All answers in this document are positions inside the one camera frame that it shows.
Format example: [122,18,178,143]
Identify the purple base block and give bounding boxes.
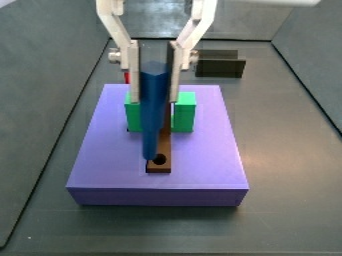
[67,84,248,206]

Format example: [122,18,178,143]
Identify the green block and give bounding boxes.
[124,92,196,133]

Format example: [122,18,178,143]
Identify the blue hexagonal peg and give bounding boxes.
[140,61,170,160]

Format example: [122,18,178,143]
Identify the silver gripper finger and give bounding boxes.
[170,0,218,102]
[96,0,140,103]

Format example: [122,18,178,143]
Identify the black angled fixture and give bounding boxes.
[195,50,246,78]

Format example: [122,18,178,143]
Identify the red hexagonal peg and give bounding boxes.
[124,72,130,84]

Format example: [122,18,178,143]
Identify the brown L-shaped bracket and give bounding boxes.
[146,104,171,174]

